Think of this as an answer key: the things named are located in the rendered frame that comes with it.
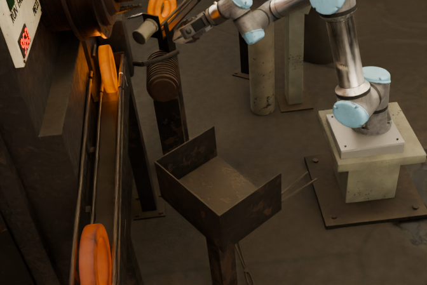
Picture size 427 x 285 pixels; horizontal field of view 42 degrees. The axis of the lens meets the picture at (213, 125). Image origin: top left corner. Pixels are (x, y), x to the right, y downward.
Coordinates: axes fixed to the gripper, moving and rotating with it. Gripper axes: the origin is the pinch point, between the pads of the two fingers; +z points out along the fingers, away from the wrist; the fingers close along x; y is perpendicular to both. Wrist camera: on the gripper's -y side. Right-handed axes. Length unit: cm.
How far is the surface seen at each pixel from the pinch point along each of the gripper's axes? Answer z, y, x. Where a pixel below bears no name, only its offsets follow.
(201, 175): -29, -62, -35
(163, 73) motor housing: 4.5, -11.0, -8.2
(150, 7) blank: -1.8, -4.2, 15.1
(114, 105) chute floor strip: -2.9, -49.4, -6.6
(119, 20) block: -3.4, -25.8, 15.9
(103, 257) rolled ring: -21, -98, -33
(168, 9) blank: -0.8, 6.0, 11.4
